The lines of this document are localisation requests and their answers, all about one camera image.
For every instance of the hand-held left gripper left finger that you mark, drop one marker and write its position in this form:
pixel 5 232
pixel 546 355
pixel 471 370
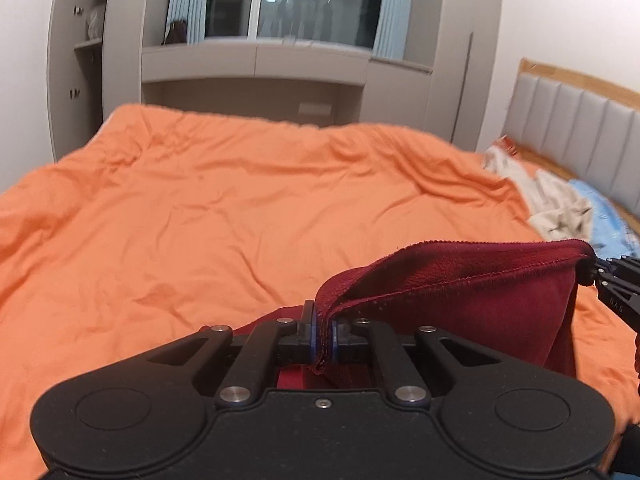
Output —
pixel 260 355

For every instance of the grey open-shelf wardrobe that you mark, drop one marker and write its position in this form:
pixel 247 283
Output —
pixel 120 35

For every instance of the grey window cabinet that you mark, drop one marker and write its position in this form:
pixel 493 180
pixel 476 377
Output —
pixel 250 62

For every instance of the light blue printed cloth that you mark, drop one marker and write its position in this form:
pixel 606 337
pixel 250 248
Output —
pixel 610 220

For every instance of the window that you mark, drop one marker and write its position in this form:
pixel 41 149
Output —
pixel 310 0

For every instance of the orange blanket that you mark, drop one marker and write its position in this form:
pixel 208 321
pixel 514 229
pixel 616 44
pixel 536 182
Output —
pixel 200 210

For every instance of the beige clothes pile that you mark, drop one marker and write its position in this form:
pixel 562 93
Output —
pixel 555 210

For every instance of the red patterned cloth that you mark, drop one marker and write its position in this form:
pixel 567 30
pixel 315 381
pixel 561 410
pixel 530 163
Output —
pixel 510 145

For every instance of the dark red sweater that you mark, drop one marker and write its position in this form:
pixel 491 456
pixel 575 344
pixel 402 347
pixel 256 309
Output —
pixel 475 310

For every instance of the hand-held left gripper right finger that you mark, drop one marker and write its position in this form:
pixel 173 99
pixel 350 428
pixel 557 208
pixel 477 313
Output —
pixel 385 355

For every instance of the grey padded wooden headboard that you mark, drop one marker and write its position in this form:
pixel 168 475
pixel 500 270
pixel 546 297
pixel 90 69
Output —
pixel 575 125

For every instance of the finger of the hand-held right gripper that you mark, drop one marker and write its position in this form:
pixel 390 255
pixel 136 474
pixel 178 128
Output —
pixel 617 285

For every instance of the grey closed-door wardrobe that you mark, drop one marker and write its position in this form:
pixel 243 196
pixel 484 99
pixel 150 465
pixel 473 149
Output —
pixel 465 60

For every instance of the dark handbag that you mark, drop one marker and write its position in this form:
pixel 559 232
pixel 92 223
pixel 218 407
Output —
pixel 176 32

